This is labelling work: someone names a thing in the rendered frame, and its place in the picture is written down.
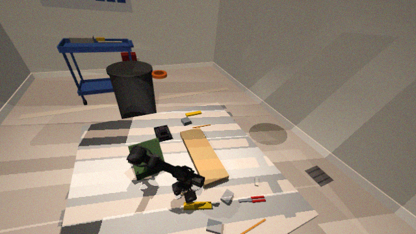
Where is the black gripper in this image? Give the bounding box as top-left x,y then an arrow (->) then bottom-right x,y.
182,183 -> 197,203

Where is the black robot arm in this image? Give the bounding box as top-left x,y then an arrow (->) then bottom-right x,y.
126,145 -> 205,196

